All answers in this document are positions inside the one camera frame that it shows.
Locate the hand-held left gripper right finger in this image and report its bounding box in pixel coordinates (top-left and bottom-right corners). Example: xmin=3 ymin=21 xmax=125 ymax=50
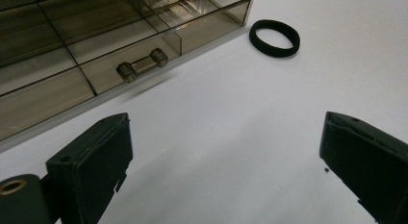
xmin=319 ymin=111 xmax=408 ymax=224

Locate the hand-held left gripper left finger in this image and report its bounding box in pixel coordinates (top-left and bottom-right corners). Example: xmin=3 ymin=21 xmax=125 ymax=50
xmin=45 ymin=112 xmax=134 ymax=224

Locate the small metal dumbbell part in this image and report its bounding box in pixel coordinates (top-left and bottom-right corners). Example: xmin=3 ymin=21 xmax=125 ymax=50
xmin=79 ymin=29 xmax=184 ymax=96

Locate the smoky transparent drawer organizer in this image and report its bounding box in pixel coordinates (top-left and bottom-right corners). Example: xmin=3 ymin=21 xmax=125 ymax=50
xmin=0 ymin=0 xmax=256 ymax=154

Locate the black hair tie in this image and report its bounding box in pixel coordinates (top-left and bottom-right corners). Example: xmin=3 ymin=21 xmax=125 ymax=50
xmin=248 ymin=19 xmax=301 ymax=59

